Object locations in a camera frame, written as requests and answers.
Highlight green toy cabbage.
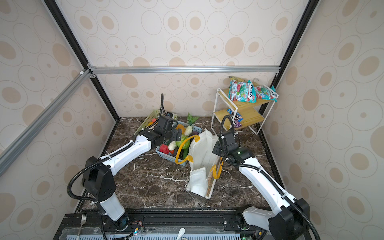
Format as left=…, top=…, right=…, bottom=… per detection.
left=176, top=135, right=191, bottom=150

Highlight black vertical frame post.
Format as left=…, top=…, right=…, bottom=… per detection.
left=43, top=0, right=121, bottom=122

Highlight metal fork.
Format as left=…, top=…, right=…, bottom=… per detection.
left=76, top=213, right=87, bottom=240

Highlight black right frame post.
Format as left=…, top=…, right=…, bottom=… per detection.
left=257, top=0, right=320, bottom=116

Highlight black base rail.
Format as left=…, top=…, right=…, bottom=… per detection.
left=53, top=208, right=267, bottom=240

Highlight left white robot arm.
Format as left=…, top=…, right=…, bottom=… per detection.
left=67, top=94, right=182, bottom=229

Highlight colorful candy bag right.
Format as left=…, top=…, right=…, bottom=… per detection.
left=255, top=86, right=278, bottom=102

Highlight blue perforated plastic basket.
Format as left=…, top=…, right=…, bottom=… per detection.
left=156, top=121, right=202, bottom=166

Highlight white toy radish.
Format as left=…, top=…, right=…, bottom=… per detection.
left=184, top=113, right=199, bottom=137

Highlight silver diagonal aluminium bar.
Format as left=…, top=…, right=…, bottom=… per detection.
left=1, top=70, right=91, bottom=175

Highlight white toy daikon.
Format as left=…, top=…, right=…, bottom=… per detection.
left=168, top=141, right=177, bottom=152

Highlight dark candy packet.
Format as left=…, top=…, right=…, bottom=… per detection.
left=227, top=109, right=243, bottom=128

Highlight colorful candy bag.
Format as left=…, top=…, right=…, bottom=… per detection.
left=228, top=78, right=257, bottom=103
left=255, top=86, right=278, bottom=102

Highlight colorful candy bag left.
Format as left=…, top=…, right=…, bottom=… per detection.
left=228, top=78, right=257, bottom=103

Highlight silver horizontal aluminium bar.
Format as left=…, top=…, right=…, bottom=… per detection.
left=82, top=65, right=281, bottom=76

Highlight white grocery bag yellow handles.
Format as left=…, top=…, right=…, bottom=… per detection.
left=187, top=129, right=222, bottom=200

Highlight green perforated plastic basket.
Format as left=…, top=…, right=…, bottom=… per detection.
left=134, top=109, right=178, bottom=137

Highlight white wire wooden shelf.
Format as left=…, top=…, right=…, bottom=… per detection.
left=211, top=88, right=277, bottom=135

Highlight white spoon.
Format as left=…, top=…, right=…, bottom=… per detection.
left=176, top=228, right=186, bottom=240

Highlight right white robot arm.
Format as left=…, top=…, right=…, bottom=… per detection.
left=213, top=115, right=321, bottom=240

